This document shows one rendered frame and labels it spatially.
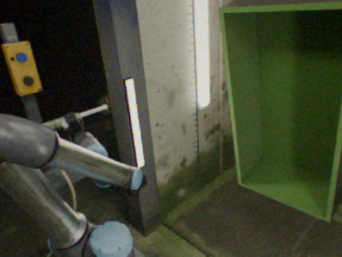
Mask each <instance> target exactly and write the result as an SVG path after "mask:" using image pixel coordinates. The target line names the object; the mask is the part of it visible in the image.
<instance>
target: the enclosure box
mask: <svg viewBox="0 0 342 257"><path fill-rule="evenodd" d="M219 17H220V23H221V38H222V44H223V55H224V60H225V66H226V77H227V93H228V98H229V103H230V115H231V120H232V131H233V141H234V152H235V158H236V168H237V174H238V180H239V185H242V186H244V187H247V188H248V189H252V190H253V191H256V192H258V193H261V194H263V195H265V196H267V197H271V198H273V199H274V200H277V201H278V202H282V203H283V204H287V205H288V206H291V207H293V208H295V209H298V210H301V211H303V212H305V213H308V214H309V215H312V216H314V217H318V218H319V219H322V220H323V221H325V222H328V223H330V222H331V221H332V218H333V216H334V214H335V213H336V210H337V208H338V207H339V205H340V203H341V200H342V0H233V1H231V2H230V3H226V4H225V5H222V6H220V8H219Z"/></svg>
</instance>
